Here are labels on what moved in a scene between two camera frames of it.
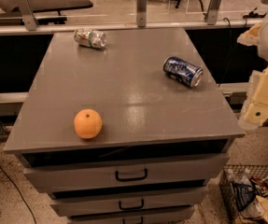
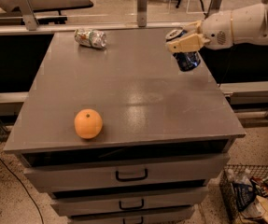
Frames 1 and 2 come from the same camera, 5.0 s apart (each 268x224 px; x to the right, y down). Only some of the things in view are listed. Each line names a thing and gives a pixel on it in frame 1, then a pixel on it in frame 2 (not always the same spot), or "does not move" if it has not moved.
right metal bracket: [211, 15] does not move
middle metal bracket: [141, 6] does not move
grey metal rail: [58, 29] does not move
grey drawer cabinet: [124, 127] does not move
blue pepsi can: [182, 71] → [187, 61]
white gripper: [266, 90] → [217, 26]
